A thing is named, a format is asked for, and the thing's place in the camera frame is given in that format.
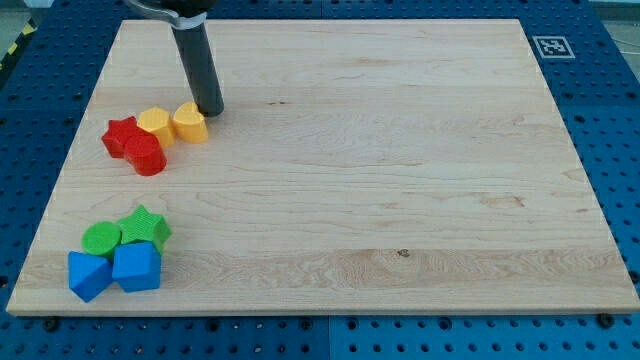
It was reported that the grey cable on rod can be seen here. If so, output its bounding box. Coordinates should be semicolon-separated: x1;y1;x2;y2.
123;0;208;31

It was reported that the red cylinder block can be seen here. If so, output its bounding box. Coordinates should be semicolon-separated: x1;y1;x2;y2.
124;135;167;176

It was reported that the red star block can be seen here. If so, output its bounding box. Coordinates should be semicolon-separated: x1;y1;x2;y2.
101;116;147;158

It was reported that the yellow heart block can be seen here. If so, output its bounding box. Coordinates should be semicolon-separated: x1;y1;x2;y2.
173;102;209;143

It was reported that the light wooden board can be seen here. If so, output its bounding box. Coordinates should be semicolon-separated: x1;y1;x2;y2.
7;19;639;317

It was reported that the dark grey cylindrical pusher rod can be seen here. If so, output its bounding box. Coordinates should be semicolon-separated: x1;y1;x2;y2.
164;0;224;117

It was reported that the blue triangular block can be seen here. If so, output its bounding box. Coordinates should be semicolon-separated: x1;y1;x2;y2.
68;251;113;303

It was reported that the green cylinder block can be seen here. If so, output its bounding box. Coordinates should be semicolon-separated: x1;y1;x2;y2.
81;221;122;261

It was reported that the white fiducial marker tag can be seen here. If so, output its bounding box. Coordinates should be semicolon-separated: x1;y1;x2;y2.
532;36;575;59

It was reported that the yellow hexagon block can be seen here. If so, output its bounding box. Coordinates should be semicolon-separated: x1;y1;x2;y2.
137;107;176;148

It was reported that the green star block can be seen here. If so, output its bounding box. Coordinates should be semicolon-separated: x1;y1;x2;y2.
117;205;172;255

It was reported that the blue cube block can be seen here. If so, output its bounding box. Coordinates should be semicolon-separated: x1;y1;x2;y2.
112;242;161;293

